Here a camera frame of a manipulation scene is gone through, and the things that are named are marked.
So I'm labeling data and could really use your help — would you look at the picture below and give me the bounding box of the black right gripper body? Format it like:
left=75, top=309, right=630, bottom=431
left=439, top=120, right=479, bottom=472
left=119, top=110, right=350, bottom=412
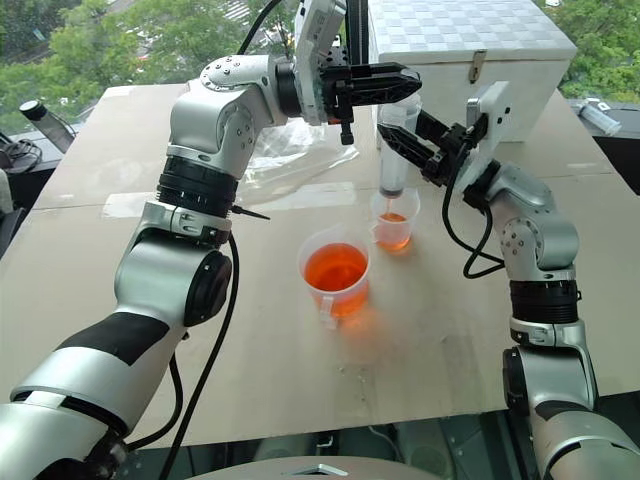
left=421, top=115, right=490, bottom=189

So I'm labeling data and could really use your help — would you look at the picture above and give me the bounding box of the dark bottle with cap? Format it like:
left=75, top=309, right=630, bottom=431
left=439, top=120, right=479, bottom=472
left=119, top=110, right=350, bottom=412
left=18, top=99, right=77, bottom=152

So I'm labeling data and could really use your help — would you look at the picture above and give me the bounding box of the metal box latch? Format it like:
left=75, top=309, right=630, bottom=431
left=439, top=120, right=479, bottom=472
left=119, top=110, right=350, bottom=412
left=468, top=49, right=488, bottom=84

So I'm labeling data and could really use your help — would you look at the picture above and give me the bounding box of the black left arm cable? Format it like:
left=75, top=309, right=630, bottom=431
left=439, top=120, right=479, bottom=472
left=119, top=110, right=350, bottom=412
left=122, top=230, right=242, bottom=480

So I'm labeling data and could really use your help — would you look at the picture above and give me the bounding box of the black vertical metal post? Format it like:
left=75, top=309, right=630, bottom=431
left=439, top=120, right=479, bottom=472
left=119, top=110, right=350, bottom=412
left=345, top=0, right=372, bottom=67

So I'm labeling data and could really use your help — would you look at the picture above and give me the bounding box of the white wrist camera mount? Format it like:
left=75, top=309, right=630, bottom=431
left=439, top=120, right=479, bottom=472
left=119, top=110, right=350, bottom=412
left=292, top=0, right=350, bottom=127
left=452, top=81, right=512, bottom=195

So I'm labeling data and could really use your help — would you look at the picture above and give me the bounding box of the clear plastic bag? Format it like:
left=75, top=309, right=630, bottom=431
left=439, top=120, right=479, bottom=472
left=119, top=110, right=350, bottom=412
left=243, top=118, right=362, bottom=202

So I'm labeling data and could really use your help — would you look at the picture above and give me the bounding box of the clear plastic syringe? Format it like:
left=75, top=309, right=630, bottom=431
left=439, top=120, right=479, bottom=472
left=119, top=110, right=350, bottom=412
left=376, top=96, right=422, bottom=202

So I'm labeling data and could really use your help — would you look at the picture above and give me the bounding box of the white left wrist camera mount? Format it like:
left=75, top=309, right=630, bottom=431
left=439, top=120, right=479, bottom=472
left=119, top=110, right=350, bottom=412
left=292, top=0, right=350, bottom=127

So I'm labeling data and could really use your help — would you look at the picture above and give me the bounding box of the large clear measuring cup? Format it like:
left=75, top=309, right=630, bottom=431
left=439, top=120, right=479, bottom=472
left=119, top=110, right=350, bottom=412
left=296, top=230, right=374, bottom=332

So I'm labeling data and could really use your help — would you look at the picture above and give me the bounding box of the packaged clear syringe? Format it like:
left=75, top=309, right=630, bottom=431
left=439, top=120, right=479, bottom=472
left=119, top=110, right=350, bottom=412
left=576, top=98, right=625, bottom=137

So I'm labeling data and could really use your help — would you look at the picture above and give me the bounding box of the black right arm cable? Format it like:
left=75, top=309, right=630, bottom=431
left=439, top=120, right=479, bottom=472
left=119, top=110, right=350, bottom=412
left=441, top=167, right=507, bottom=280

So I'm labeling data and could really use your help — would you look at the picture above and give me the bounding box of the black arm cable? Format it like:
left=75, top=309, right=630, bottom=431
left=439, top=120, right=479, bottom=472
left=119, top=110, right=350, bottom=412
left=122, top=230, right=242, bottom=480
left=441, top=167, right=507, bottom=280

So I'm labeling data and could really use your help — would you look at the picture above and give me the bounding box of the white foam box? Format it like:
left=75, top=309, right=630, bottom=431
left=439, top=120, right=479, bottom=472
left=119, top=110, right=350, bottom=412
left=366, top=0, right=579, bottom=147

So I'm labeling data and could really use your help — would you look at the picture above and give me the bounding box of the black cable bundle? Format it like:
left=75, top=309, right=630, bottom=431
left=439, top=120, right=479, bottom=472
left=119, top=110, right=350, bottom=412
left=0, top=130, right=66, bottom=176

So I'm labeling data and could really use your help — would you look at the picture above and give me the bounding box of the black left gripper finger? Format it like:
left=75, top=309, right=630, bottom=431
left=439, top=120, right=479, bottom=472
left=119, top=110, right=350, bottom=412
left=348, top=81, right=422, bottom=108
left=348, top=61, right=423, bottom=88

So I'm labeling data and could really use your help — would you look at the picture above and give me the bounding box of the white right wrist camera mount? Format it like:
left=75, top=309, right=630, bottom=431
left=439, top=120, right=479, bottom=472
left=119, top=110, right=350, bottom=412
left=452, top=81, right=512, bottom=195

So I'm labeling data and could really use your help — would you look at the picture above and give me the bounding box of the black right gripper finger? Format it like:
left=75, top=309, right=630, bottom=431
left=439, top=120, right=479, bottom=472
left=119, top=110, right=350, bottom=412
left=376, top=122, right=442, bottom=172
left=416, top=106, right=455, bottom=142

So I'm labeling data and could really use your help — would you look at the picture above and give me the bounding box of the black side table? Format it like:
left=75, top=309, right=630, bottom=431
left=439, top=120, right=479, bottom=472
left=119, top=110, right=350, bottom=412
left=567, top=97, right=640, bottom=197

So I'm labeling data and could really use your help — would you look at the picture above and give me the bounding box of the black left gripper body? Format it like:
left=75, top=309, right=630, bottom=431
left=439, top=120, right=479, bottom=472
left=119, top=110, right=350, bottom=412
left=317, top=42, right=357, bottom=147

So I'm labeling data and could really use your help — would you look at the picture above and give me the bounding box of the small clear measuring cup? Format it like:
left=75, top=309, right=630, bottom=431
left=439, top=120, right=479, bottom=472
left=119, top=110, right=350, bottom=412
left=369, top=191, right=421, bottom=256

